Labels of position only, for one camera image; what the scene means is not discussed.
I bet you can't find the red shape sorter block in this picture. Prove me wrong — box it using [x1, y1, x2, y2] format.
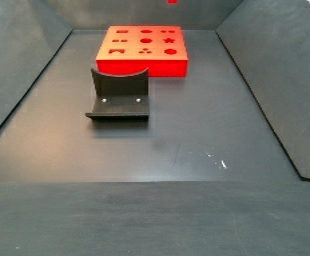
[97, 25, 189, 77]

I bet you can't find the black curved holder bracket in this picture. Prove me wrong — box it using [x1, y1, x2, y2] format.
[86, 69, 150, 120]

